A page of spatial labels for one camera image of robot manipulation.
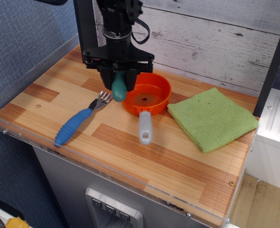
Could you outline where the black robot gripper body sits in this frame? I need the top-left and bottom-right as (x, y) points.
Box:
(83, 36), (154, 73)

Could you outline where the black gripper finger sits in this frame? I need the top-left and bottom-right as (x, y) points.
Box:
(125, 70), (137, 92)
(99, 66), (115, 88)

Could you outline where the green toy cucumber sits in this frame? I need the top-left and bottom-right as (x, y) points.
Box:
(111, 71), (127, 102)

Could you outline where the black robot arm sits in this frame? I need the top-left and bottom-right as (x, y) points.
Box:
(83, 0), (154, 92)

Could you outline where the green microfibre cloth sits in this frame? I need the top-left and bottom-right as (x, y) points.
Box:
(167, 88), (259, 153)

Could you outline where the grey cabinet with button panel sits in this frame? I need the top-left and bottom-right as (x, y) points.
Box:
(34, 147), (205, 228)

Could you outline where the white ribbed box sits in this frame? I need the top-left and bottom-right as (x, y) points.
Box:
(246, 89), (280, 188)

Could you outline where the clear acrylic table guard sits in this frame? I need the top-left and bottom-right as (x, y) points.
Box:
(0, 35), (255, 228)

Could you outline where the yellow and black object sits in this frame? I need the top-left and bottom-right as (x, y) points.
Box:
(0, 217), (30, 228)

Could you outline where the orange pot grey handle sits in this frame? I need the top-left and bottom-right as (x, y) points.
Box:
(122, 73), (172, 145)

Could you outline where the black left frame post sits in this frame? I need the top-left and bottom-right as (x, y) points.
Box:
(73, 0), (100, 63)

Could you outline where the black frame post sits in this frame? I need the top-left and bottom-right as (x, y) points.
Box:
(73, 0), (100, 63)
(253, 39), (280, 117)

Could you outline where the blue handled metal fork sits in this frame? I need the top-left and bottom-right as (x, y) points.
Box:
(55, 91), (113, 147)

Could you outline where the black right frame post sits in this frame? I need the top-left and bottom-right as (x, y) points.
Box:
(253, 39), (280, 117)

